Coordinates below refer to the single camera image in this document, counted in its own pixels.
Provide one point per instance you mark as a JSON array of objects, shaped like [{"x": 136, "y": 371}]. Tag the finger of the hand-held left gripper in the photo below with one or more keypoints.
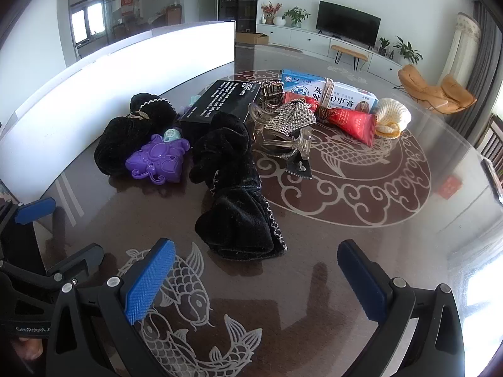
[
  {"x": 35, "y": 210},
  {"x": 80, "y": 259}
]

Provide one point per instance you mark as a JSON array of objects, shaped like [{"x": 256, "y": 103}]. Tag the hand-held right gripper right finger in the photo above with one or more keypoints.
[{"x": 363, "y": 282}]

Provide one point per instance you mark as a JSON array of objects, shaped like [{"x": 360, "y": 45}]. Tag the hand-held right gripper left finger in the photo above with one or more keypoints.
[{"x": 151, "y": 279}]

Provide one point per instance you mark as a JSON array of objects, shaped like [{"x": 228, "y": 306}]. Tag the red foil packet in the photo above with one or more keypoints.
[{"x": 349, "y": 121}]

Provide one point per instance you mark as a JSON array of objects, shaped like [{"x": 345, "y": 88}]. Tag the gold beaded hair clip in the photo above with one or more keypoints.
[{"x": 272, "y": 91}]

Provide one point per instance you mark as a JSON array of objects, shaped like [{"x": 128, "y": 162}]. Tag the brown patterned desktop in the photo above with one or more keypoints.
[{"x": 353, "y": 220}]

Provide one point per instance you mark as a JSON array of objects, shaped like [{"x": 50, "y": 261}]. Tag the person's left hand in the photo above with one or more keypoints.
[{"x": 29, "y": 348}]

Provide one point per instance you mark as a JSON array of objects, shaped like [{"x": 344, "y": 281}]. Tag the black velvet bow pearl trim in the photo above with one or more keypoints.
[{"x": 118, "y": 141}]

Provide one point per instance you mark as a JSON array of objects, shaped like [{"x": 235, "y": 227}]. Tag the purple plastic toy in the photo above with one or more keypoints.
[{"x": 157, "y": 161}]

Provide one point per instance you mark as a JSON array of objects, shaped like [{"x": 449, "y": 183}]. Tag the black glitter hair clip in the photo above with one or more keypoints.
[{"x": 298, "y": 169}]

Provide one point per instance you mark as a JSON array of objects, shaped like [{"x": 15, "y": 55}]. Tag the small teal toy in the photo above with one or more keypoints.
[{"x": 172, "y": 134}]

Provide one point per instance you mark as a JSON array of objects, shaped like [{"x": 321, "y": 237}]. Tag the white seashell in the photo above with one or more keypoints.
[{"x": 393, "y": 114}]

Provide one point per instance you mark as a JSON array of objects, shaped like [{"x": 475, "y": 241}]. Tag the clear rhinestone hair claw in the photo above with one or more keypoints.
[{"x": 289, "y": 121}]

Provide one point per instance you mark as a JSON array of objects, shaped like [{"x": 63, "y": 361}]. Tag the black rectangular box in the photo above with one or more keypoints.
[{"x": 220, "y": 104}]

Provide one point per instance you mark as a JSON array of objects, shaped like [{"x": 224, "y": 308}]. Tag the dark wooden chair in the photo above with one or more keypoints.
[{"x": 493, "y": 137}]

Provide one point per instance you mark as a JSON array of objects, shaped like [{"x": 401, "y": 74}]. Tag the tan rubber band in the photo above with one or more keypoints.
[{"x": 329, "y": 86}]

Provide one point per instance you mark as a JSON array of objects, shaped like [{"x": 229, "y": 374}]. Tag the orange lounge chair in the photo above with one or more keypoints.
[{"x": 420, "y": 84}]

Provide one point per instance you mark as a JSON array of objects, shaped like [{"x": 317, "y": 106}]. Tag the blue white medicine box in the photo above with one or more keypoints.
[{"x": 302, "y": 80}]

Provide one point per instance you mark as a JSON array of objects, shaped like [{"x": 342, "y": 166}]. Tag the red door poster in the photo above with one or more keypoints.
[{"x": 126, "y": 4}]

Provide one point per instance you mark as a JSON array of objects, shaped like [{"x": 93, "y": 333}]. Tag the wooden bench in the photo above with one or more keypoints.
[{"x": 349, "y": 52}]

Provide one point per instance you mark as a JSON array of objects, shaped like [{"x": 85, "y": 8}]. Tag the large leafy potted plant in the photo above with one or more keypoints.
[{"x": 406, "y": 49}]

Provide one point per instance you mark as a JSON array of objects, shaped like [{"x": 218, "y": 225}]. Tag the small potted plant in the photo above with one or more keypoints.
[{"x": 384, "y": 45}]

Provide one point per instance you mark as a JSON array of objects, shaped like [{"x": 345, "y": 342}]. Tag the wooden sideboard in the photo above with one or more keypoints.
[{"x": 175, "y": 13}]

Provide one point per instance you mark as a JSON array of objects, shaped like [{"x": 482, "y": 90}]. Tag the grey curtain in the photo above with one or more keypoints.
[{"x": 487, "y": 70}]

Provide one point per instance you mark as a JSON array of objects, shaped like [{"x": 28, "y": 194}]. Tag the white television cabinet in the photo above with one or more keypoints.
[{"x": 306, "y": 43}]

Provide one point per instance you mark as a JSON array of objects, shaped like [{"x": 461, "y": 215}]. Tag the covered standing air conditioner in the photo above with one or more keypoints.
[{"x": 461, "y": 47}]

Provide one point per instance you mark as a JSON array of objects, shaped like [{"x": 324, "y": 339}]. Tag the black television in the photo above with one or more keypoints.
[{"x": 347, "y": 23}]

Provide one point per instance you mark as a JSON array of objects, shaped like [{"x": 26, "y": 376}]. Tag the cardboard box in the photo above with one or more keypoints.
[{"x": 251, "y": 38}]

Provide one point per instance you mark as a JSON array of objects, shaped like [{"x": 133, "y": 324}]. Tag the white round vase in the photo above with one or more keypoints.
[{"x": 279, "y": 21}]

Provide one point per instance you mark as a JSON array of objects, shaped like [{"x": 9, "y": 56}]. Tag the green potted plant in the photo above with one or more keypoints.
[{"x": 296, "y": 15}]

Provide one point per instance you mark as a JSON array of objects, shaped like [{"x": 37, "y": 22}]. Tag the red flowers in vase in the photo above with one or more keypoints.
[{"x": 270, "y": 11}]

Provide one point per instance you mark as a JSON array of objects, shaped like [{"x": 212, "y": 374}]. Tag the dark display cabinet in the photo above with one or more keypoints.
[{"x": 237, "y": 0}]

